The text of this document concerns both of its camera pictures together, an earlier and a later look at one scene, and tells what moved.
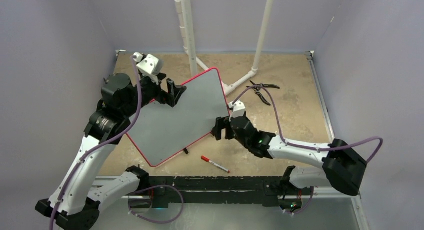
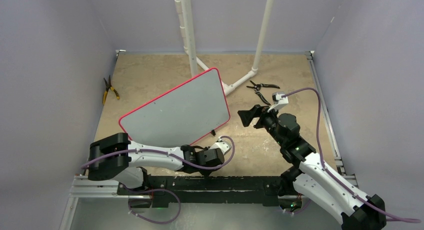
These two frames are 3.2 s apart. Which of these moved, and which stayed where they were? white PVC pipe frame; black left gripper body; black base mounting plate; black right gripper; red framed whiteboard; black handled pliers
Moved: black left gripper body; black right gripper
Stayed: black handled pliers; red framed whiteboard; white PVC pipe frame; black base mounting plate
